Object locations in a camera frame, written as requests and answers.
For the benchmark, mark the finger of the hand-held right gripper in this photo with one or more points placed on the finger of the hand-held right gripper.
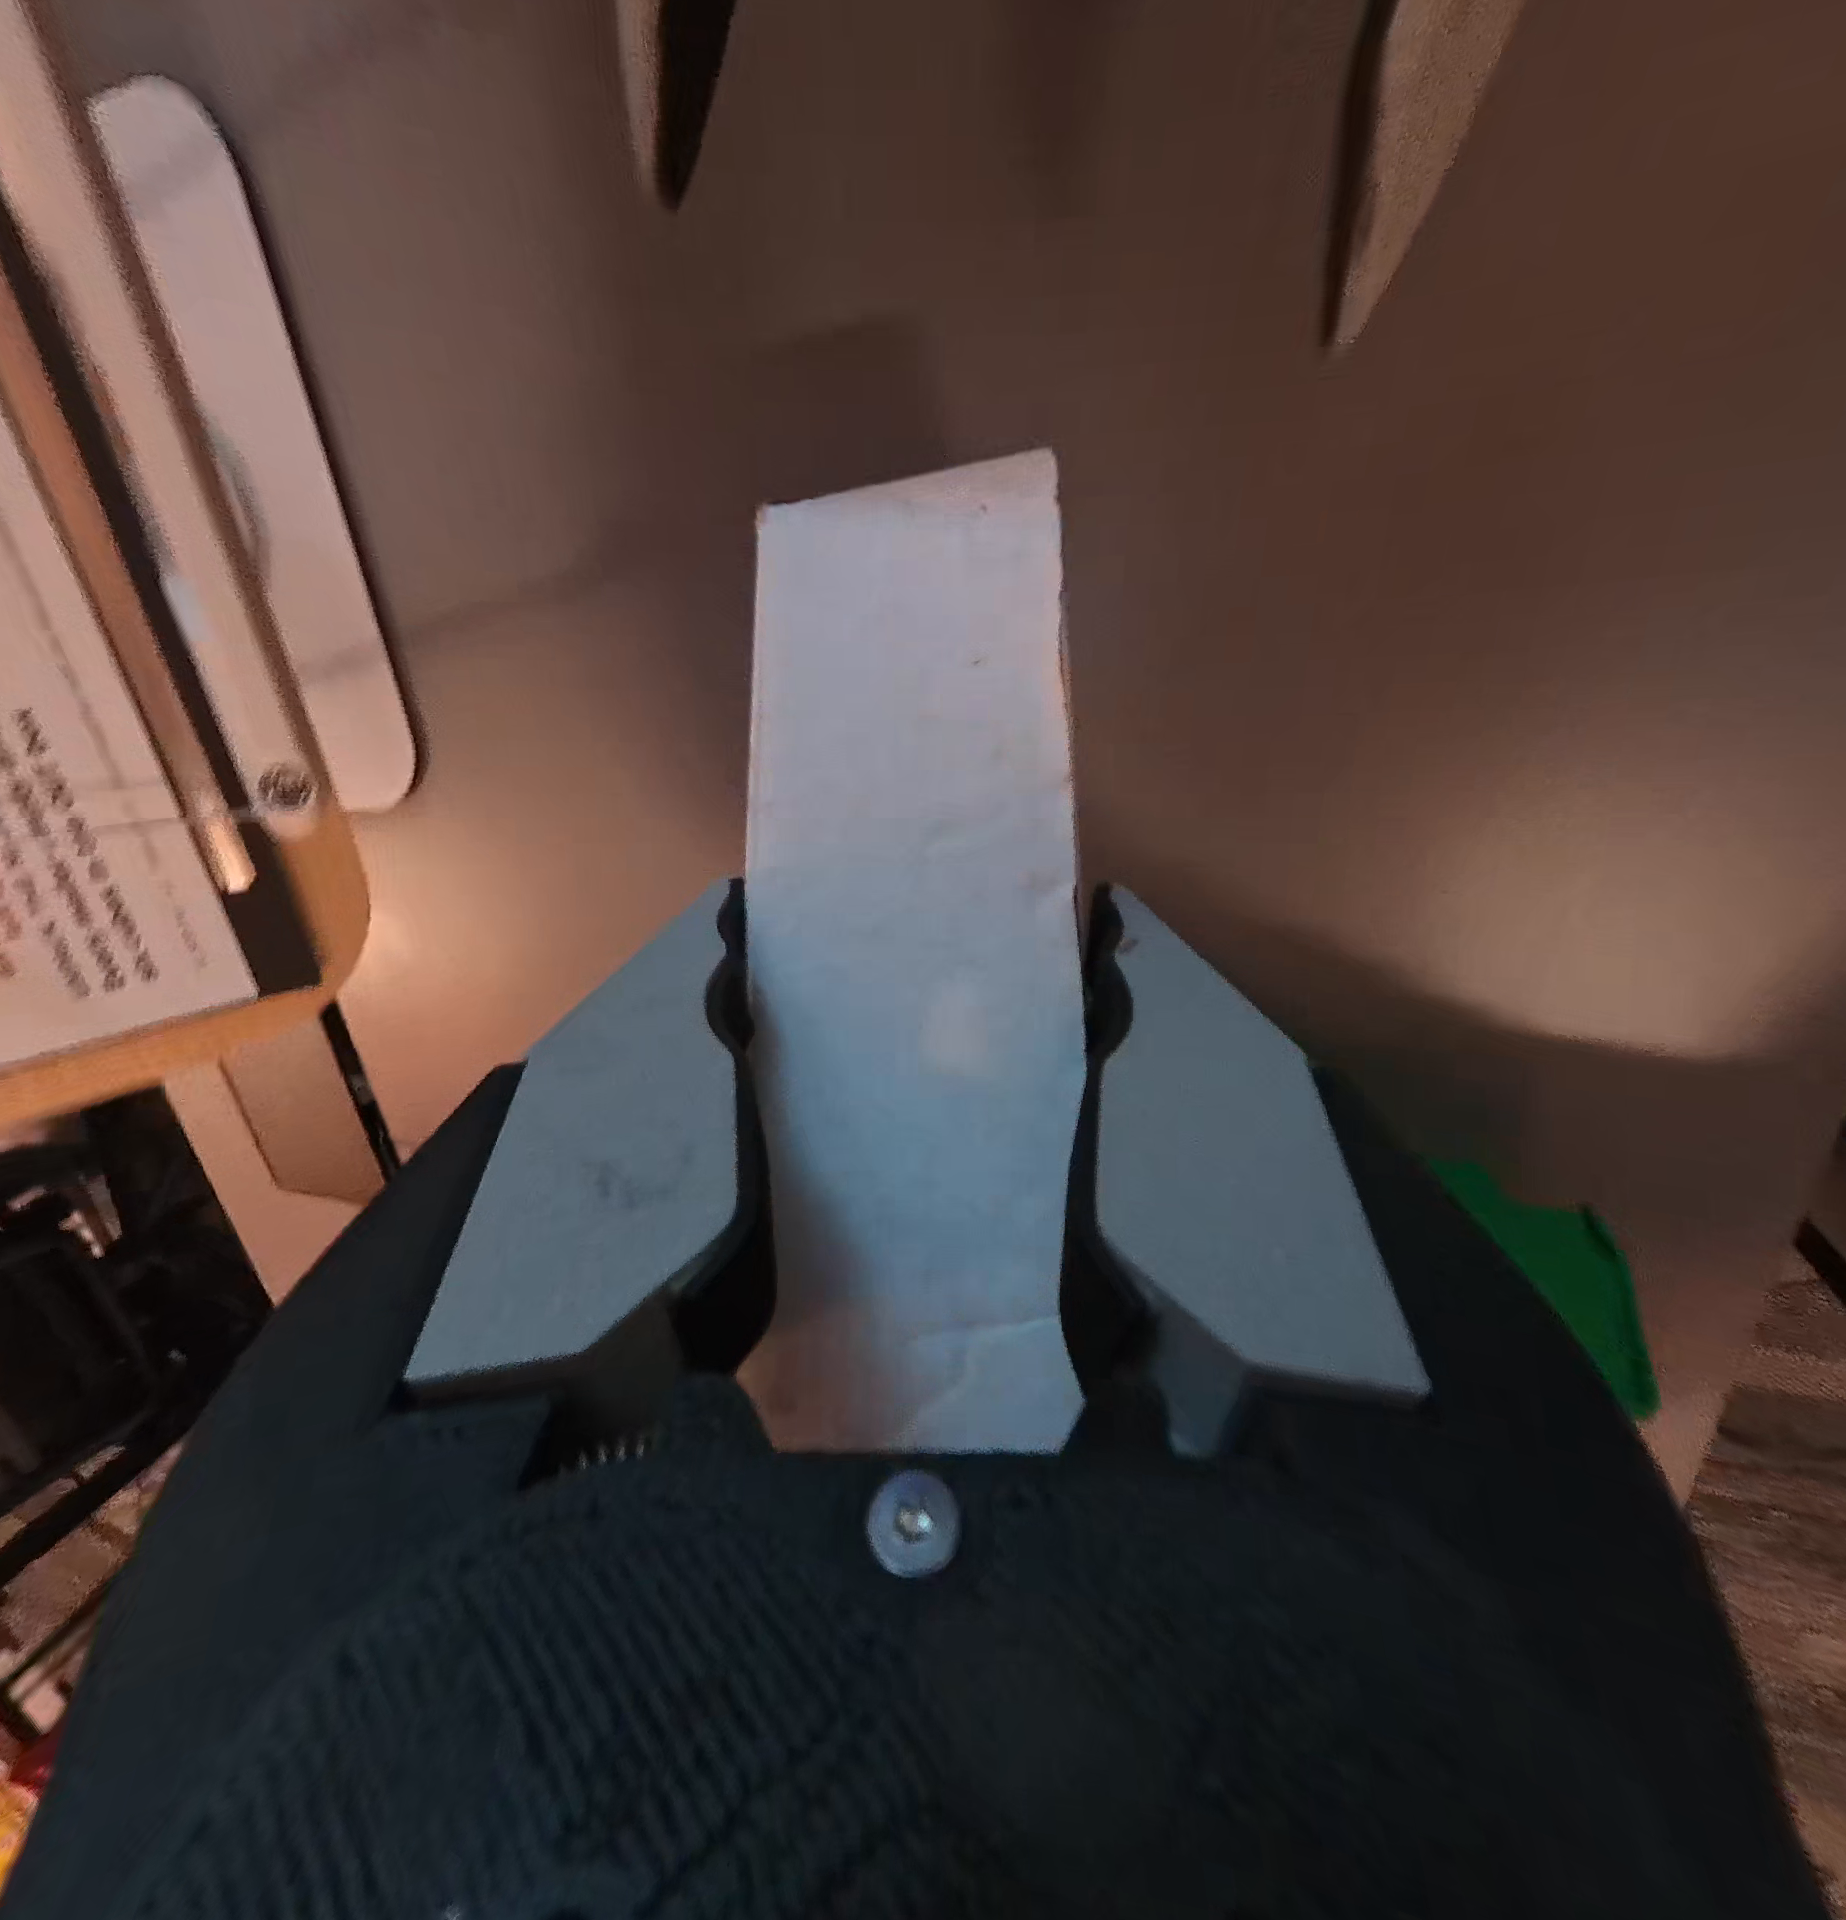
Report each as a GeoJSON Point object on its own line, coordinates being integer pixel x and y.
{"type": "Point", "coordinates": [1410, 134]}
{"type": "Point", "coordinates": [669, 91]}

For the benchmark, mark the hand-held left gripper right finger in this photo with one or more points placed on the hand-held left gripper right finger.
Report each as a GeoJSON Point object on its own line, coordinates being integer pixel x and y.
{"type": "Point", "coordinates": [1239, 1200]}

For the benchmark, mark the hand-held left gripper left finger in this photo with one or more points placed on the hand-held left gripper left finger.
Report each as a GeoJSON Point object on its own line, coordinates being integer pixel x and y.
{"type": "Point", "coordinates": [592, 1200]}

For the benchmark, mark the green plastic bin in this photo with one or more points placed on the green plastic bin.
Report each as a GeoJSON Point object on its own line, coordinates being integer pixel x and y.
{"type": "Point", "coordinates": [1582, 1291]}

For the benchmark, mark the white cardboard mailer box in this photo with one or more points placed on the white cardboard mailer box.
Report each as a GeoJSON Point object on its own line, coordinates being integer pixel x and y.
{"type": "Point", "coordinates": [909, 900]}

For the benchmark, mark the instruction sheet on wooden stand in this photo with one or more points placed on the instruction sheet on wooden stand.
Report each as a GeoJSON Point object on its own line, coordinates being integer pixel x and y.
{"type": "Point", "coordinates": [330, 915]}

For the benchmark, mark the dark metal rack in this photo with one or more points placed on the dark metal rack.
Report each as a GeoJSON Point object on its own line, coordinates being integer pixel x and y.
{"type": "Point", "coordinates": [83, 1274]}

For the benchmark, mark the printed instruction sheet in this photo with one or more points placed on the printed instruction sheet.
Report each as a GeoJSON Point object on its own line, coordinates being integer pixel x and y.
{"type": "Point", "coordinates": [52, 840]}

